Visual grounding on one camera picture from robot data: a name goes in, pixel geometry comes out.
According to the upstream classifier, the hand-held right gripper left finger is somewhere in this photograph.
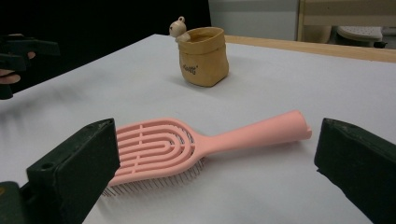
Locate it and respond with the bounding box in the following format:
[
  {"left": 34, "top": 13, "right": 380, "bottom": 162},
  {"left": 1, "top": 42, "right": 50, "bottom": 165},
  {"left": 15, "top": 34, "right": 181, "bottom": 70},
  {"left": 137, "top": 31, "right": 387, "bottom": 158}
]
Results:
[{"left": 26, "top": 118, "right": 121, "bottom": 224}]

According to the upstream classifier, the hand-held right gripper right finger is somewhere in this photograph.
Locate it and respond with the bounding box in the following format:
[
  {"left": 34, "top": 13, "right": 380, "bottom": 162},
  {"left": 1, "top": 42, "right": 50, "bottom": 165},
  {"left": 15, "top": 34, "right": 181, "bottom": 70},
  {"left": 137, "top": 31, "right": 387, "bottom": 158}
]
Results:
[{"left": 314, "top": 118, "right": 396, "bottom": 224}]

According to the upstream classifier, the tan pouch holder with bear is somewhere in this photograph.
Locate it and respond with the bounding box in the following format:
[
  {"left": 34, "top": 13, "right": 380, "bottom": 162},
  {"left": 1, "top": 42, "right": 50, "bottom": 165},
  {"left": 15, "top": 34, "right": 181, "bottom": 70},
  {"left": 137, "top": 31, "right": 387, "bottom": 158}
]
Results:
[{"left": 168, "top": 16, "right": 230, "bottom": 88}]

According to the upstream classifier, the wooden table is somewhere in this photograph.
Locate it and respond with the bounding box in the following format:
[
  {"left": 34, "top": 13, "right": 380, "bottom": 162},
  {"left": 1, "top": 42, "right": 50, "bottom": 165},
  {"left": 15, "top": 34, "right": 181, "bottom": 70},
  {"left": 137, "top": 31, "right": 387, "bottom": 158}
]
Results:
[{"left": 223, "top": 35, "right": 396, "bottom": 64}]

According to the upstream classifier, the white perforated stool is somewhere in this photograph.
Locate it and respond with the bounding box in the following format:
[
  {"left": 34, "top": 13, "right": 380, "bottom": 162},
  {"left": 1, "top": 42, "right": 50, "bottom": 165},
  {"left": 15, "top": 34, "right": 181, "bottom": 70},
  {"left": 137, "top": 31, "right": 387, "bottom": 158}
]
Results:
[{"left": 335, "top": 25, "right": 384, "bottom": 43}]

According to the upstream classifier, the light wooden desk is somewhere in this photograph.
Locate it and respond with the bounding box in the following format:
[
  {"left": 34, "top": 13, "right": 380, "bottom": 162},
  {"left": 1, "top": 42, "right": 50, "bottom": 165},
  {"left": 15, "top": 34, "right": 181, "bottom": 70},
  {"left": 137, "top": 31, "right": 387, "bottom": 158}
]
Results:
[{"left": 296, "top": 0, "right": 396, "bottom": 44}]

